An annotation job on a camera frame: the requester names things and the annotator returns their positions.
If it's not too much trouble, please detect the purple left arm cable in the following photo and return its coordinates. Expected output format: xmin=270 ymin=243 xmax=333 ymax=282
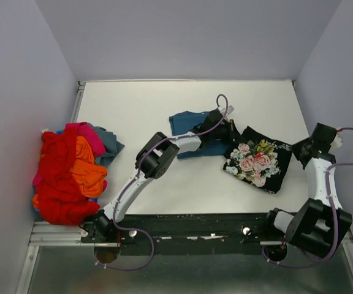
xmin=112 ymin=93 xmax=229 ymax=230

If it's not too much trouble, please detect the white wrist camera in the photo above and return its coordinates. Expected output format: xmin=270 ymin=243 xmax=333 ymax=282
xmin=218 ymin=105 xmax=234 ymax=119
xmin=330 ymin=129 xmax=343 ymax=153

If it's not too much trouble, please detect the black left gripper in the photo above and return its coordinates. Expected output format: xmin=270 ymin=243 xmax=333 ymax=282
xmin=209 ymin=119 xmax=246 ymax=145

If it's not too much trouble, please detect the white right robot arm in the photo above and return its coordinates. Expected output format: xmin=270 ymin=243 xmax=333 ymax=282
xmin=262 ymin=123 xmax=352 ymax=259

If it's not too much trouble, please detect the black t-shirt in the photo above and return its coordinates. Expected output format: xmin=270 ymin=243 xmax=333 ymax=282
xmin=222 ymin=126 xmax=292 ymax=194

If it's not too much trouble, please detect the aluminium frame rail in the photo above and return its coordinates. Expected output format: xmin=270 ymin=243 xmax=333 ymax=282
xmin=29 ymin=221 xmax=118 ymax=247

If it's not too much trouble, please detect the magenta t-shirt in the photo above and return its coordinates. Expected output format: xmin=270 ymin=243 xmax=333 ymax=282
xmin=33 ymin=122 xmax=107 ymax=198

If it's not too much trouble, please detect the red t-shirt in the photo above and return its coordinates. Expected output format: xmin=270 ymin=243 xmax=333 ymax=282
xmin=36 ymin=128 xmax=99 ymax=226

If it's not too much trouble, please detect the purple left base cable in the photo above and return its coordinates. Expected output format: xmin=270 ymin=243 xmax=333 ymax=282
xmin=95 ymin=226 xmax=155 ymax=271

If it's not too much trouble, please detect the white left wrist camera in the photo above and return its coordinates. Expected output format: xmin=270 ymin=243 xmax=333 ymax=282
xmin=218 ymin=105 xmax=234 ymax=119

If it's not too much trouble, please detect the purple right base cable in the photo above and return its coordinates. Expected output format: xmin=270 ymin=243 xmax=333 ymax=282
xmin=262 ymin=244 xmax=333 ymax=269

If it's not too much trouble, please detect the grey-blue t-shirt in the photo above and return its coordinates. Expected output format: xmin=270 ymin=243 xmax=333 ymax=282
xmin=90 ymin=124 xmax=124 ymax=168

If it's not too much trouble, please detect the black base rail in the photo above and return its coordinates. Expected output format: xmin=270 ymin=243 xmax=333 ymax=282
xmin=83 ymin=213 xmax=288 ymax=261

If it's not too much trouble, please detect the orange t-shirt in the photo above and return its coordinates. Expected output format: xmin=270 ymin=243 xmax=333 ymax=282
xmin=33 ymin=130 xmax=107 ymax=209

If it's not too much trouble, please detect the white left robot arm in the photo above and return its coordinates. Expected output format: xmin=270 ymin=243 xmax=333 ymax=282
xmin=90 ymin=106 xmax=237 ymax=242

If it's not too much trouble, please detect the teal t-shirt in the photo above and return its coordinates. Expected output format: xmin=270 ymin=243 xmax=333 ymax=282
xmin=168 ymin=110 xmax=235 ymax=160

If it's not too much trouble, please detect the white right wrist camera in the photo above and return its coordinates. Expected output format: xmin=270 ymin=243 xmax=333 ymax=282
xmin=330 ymin=129 xmax=343 ymax=153

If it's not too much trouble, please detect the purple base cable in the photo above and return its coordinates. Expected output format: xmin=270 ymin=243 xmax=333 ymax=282
xmin=262 ymin=244 xmax=333 ymax=269
xmin=95 ymin=226 xmax=155 ymax=271

